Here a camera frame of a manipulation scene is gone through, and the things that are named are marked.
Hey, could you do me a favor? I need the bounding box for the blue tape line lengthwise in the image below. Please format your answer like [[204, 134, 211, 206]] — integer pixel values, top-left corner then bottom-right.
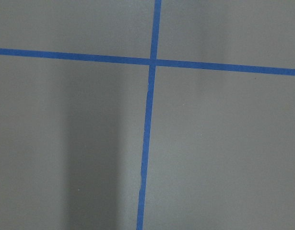
[[136, 0, 162, 230]]

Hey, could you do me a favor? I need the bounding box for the blue tape line crosswise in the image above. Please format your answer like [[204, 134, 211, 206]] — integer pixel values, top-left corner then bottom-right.
[[0, 48, 295, 76]]

